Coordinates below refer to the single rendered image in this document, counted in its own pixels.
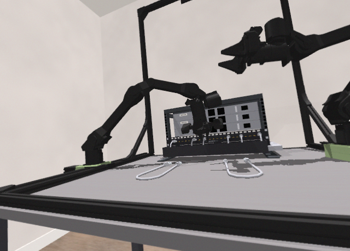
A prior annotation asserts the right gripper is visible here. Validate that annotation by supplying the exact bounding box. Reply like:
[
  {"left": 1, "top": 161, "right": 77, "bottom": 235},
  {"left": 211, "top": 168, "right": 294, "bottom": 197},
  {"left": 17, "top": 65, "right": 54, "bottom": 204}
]
[{"left": 181, "top": 111, "right": 223, "bottom": 142}]

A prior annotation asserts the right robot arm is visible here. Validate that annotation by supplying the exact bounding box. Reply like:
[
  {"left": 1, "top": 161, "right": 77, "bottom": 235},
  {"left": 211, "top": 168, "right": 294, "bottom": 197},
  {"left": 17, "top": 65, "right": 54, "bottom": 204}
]
[{"left": 81, "top": 78, "right": 222, "bottom": 166}]

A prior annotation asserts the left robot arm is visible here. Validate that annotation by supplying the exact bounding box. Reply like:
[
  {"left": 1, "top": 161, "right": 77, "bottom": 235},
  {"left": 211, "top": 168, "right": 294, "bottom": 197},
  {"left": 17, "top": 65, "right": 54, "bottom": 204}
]
[{"left": 264, "top": 17, "right": 350, "bottom": 145}]

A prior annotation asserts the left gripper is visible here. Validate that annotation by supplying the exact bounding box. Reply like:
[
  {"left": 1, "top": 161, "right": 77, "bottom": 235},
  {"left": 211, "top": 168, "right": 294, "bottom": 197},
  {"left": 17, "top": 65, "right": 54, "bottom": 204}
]
[{"left": 218, "top": 31, "right": 271, "bottom": 74}]

